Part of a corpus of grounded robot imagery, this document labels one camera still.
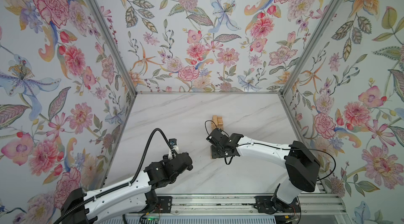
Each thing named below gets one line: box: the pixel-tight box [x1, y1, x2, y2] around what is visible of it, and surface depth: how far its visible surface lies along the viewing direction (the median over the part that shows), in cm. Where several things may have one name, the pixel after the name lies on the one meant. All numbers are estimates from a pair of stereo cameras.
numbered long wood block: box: [210, 115, 218, 129], surface depth 100 cm
